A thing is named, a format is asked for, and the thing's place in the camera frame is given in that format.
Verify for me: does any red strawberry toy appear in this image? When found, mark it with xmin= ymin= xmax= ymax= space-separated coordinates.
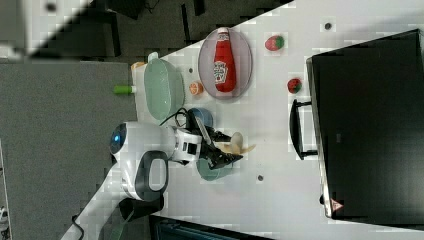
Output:
xmin=287 ymin=78 xmax=302 ymax=94

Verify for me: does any black silver toaster oven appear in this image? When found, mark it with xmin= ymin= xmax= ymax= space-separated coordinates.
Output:
xmin=289 ymin=29 xmax=424 ymax=230

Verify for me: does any peeled banana toy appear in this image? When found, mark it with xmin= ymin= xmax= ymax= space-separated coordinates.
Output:
xmin=217 ymin=132 xmax=256 ymax=155

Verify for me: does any orange slice toy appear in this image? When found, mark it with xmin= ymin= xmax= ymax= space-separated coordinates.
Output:
xmin=189 ymin=81 xmax=204 ymax=95

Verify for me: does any green white marker handle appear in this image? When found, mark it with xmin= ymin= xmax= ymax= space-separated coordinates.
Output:
xmin=113 ymin=85 xmax=137 ymax=95

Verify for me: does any green mug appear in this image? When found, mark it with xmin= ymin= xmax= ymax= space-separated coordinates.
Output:
xmin=196 ymin=159 xmax=233 ymax=181

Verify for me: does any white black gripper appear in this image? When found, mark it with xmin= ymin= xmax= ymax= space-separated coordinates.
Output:
xmin=173 ymin=126 xmax=243 ymax=170

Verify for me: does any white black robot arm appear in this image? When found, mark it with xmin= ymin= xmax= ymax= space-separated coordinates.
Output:
xmin=60 ymin=121 xmax=242 ymax=240

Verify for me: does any red ketchup bottle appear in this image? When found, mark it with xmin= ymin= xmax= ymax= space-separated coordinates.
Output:
xmin=213 ymin=27 xmax=237 ymax=93

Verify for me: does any pink strawberry toy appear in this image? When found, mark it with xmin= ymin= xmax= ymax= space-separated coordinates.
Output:
xmin=265 ymin=35 xmax=285 ymax=51

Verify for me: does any blue bowl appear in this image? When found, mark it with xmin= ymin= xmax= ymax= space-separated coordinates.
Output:
xmin=190 ymin=108 xmax=213 ymax=127

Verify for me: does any grey round plate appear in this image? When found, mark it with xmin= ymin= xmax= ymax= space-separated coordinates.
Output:
xmin=198 ymin=29 xmax=252 ymax=100

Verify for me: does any black cable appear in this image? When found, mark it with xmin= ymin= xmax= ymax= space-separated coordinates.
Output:
xmin=159 ymin=107 xmax=191 ymax=129

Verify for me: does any green perforated colander basket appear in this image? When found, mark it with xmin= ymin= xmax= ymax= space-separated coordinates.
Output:
xmin=144 ymin=52 xmax=185 ymax=121

